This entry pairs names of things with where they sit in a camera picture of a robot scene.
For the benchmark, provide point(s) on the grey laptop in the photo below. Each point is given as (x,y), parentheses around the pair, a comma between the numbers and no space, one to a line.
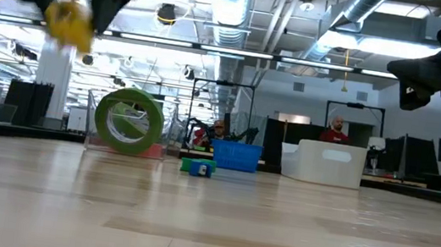
(2,113)

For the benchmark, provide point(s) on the blue plastic basket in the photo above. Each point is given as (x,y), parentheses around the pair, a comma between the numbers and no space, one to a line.
(236,156)

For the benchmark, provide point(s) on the black partition panel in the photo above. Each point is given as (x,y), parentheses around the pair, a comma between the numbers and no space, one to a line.
(412,155)
(291,135)
(28,102)

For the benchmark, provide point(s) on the person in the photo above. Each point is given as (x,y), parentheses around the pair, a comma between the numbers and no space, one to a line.
(334,134)
(214,133)

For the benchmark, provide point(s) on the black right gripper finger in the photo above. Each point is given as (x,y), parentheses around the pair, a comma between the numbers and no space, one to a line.
(413,98)
(428,70)

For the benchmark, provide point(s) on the long ceiling light bar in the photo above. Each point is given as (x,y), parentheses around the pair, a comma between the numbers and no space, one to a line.
(234,51)

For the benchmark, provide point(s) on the black background robot arm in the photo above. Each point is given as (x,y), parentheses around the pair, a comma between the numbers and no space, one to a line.
(246,134)

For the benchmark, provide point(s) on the black portal frame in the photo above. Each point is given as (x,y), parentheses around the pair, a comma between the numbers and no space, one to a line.
(224,83)
(355,105)

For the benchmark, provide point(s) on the blue mini stapler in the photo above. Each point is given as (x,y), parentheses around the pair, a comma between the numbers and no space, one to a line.
(200,169)

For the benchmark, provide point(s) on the clear plastic container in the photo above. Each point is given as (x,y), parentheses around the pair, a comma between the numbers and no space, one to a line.
(170,134)

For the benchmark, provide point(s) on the white table lamp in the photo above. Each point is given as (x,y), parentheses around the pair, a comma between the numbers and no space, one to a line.
(376,144)

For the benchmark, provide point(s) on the yellow mini stapler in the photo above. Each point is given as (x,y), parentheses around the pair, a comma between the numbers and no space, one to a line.
(69,24)

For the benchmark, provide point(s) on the white plastic bin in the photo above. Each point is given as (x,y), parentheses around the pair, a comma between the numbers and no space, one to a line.
(323,167)

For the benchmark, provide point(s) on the silver ventilation duct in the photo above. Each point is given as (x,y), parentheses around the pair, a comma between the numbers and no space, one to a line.
(360,5)
(230,14)

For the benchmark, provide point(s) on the green mini stapler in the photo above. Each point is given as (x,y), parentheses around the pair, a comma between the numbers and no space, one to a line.
(210,163)
(186,164)

